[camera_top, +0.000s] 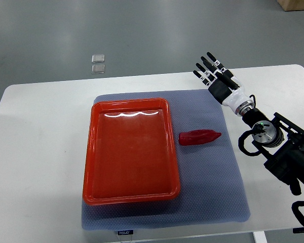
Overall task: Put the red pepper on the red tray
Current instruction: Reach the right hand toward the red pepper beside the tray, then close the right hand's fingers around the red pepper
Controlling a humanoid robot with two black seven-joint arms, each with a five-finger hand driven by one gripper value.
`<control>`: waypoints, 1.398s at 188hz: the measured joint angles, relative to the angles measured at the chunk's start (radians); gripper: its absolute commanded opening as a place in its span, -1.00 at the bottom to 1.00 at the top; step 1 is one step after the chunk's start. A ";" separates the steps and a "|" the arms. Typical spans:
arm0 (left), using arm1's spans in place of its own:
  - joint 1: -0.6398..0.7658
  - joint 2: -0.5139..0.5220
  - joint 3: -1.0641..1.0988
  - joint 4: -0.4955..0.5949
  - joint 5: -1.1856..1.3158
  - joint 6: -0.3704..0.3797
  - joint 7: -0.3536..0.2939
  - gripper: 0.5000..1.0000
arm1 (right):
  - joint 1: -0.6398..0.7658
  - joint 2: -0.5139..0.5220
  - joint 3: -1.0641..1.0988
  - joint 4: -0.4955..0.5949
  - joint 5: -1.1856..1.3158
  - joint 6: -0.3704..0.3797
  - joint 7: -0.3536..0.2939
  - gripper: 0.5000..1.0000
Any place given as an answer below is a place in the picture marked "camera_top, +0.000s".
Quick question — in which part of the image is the black label tag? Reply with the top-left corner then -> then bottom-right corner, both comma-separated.
118,230 -> 134,235

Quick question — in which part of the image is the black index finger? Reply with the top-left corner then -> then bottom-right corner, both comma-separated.
207,52 -> 226,73

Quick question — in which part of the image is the blue-grey mesh mat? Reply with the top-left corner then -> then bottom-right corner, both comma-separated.
82,89 -> 250,231

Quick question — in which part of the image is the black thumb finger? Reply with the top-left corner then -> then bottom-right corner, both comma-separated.
221,73 -> 240,89

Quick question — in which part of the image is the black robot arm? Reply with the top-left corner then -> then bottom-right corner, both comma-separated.
194,53 -> 304,233

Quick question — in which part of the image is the upper floor metal plate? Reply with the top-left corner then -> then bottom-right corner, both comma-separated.
91,54 -> 105,63

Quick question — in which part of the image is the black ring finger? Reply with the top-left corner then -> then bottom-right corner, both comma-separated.
196,63 -> 216,83

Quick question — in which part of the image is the cardboard box corner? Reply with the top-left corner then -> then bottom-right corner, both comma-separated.
277,0 -> 304,12

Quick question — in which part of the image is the red plastic tray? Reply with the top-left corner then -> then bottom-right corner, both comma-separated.
83,98 -> 180,206

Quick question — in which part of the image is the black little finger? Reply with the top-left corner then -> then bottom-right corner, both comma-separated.
193,70 -> 213,87

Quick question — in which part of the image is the white table leg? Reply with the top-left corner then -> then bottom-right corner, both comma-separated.
252,231 -> 268,243

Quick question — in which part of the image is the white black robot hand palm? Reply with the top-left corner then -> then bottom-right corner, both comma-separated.
208,71 -> 251,113

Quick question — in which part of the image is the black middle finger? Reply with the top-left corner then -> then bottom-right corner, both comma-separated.
201,56 -> 221,77

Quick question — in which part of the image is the red pepper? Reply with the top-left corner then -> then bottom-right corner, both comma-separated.
178,129 -> 221,146

